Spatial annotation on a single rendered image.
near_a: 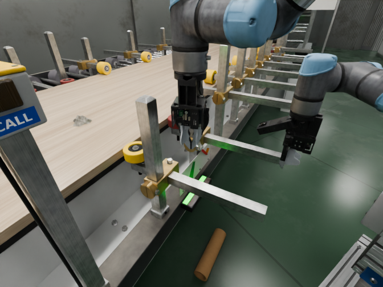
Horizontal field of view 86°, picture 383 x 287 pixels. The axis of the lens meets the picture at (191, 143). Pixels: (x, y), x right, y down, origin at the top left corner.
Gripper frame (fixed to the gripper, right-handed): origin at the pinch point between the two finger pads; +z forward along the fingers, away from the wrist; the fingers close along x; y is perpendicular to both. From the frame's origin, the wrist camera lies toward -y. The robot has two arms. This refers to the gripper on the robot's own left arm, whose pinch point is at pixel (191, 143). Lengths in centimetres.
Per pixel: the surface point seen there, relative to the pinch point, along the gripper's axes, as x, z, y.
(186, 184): -0.8, 11.0, 4.8
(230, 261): 21, 96, -20
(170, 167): -6.7, 9.9, -0.4
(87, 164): -29.3, 6.1, 6.1
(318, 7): 108, -35, -247
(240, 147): 15.7, 10.2, -15.8
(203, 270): 6, 88, -9
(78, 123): -45.7, 5.1, -15.4
